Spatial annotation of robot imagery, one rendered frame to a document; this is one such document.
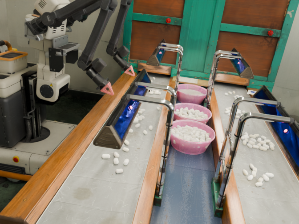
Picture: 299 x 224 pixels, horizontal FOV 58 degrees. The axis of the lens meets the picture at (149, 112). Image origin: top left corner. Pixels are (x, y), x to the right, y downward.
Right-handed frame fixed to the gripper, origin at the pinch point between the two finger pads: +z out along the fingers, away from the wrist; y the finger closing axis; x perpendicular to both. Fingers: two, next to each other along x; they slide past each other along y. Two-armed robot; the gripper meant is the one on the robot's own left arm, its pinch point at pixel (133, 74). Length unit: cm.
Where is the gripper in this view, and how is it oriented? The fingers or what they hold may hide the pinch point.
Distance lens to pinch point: 207.4
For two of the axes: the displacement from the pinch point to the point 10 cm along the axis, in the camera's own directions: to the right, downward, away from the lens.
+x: -7.2, 6.0, 3.6
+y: 1.4, -3.8, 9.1
